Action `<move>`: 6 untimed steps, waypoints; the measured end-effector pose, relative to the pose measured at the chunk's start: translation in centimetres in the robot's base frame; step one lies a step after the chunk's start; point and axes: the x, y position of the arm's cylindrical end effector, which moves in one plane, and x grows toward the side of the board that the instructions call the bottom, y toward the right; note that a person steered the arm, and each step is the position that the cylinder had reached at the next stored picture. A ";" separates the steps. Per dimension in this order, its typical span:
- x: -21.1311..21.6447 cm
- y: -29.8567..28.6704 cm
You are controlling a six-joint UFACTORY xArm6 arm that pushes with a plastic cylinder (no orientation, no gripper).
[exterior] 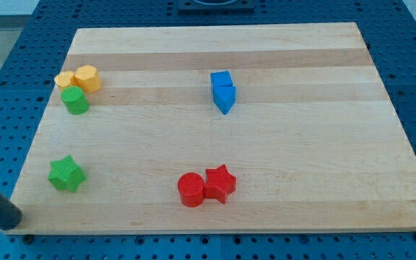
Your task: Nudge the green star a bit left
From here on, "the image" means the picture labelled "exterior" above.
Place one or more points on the red star block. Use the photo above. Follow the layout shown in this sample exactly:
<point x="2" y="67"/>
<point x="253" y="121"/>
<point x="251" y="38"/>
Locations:
<point x="220" y="183"/>

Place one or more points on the green cylinder block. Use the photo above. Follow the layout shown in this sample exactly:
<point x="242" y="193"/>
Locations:
<point x="75" y="100"/>

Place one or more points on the yellow hexagon block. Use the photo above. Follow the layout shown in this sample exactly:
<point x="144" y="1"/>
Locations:
<point x="88" y="78"/>

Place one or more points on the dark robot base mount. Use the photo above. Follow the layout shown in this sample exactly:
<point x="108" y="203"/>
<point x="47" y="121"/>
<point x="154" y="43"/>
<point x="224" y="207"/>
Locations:
<point x="215" y="5"/>

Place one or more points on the green star block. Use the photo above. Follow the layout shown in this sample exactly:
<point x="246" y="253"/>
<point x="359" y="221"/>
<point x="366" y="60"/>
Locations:
<point x="66" y="174"/>

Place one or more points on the yellow pentagon block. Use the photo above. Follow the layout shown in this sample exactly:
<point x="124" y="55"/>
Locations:
<point x="65" y="79"/>

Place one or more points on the wooden board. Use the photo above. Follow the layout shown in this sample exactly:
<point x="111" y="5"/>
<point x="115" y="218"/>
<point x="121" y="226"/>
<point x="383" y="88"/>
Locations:
<point x="313" y="138"/>

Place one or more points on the blue pentagon block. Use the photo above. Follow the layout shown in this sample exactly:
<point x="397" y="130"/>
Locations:
<point x="224" y="97"/>

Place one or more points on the blue cube block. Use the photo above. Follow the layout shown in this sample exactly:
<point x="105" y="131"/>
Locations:
<point x="221" y="79"/>

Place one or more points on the red cylinder block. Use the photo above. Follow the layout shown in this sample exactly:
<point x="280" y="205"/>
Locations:
<point x="191" y="189"/>

